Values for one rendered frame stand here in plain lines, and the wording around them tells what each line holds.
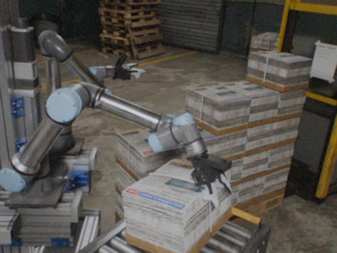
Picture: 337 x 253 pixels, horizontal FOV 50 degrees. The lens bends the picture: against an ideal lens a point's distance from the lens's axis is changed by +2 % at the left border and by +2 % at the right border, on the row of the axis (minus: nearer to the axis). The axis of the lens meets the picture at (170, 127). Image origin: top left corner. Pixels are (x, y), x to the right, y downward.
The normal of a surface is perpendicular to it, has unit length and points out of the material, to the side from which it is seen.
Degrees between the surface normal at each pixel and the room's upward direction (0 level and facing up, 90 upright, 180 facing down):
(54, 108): 84
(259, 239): 0
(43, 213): 90
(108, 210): 0
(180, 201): 8
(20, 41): 90
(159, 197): 8
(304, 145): 90
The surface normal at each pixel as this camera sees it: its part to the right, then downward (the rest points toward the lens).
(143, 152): 0.05, -0.91
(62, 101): -0.07, 0.28
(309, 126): -0.83, 0.17
